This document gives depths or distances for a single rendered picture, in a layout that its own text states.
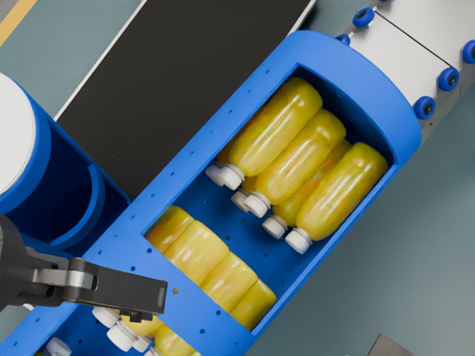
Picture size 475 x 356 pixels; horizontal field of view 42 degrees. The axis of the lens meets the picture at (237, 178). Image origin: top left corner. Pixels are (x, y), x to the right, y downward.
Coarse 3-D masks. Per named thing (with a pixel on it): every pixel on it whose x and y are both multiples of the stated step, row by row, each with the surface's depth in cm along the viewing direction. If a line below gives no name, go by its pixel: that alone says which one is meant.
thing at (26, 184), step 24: (48, 120) 121; (48, 144) 115; (72, 144) 135; (48, 168) 174; (72, 168) 179; (96, 168) 152; (24, 192) 112; (48, 192) 186; (72, 192) 197; (96, 192) 149; (120, 192) 180; (24, 216) 173; (48, 216) 192; (72, 216) 195; (96, 216) 151; (24, 240) 134; (48, 240) 189; (72, 240) 149; (96, 240) 192
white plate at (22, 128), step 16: (0, 80) 112; (0, 96) 111; (16, 96) 111; (0, 112) 110; (16, 112) 110; (32, 112) 110; (0, 128) 109; (16, 128) 109; (32, 128) 109; (0, 144) 108; (16, 144) 108; (32, 144) 109; (0, 160) 108; (16, 160) 108; (0, 176) 107; (16, 176) 107; (0, 192) 106
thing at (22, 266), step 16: (0, 224) 35; (16, 240) 37; (16, 256) 36; (0, 272) 34; (16, 272) 36; (32, 272) 38; (0, 288) 35; (16, 288) 37; (32, 288) 38; (0, 304) 36
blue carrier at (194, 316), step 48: (288, 48) 94; (336, 48) 89; (240, 96) 93; (336, 96) 105; (384, 96) 88; (192, 144) 92; (384, 144) 107; (144, 192) 92; (192, 192) 107; (144, 240) 84; (240, 240) 110; (336, 240) 93; (192, 288) 81; (288, 288) 91; (48, 336) 82; (96, 336) 105; (192, 336) 81; (240, 336) 86
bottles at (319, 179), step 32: (320, 128) 100; (224, 160) 102; (288, 160) 99; (320, 160) 101; (352, 160) 100; (384, 160) 100; (256, 192) 100; (288, 192) 99; (320, 192) 99; (352, 192) 98; (288, 224) 105; (320, 224) 97; (256, 288) 95; (256, 320) 95; (64, 352) 97
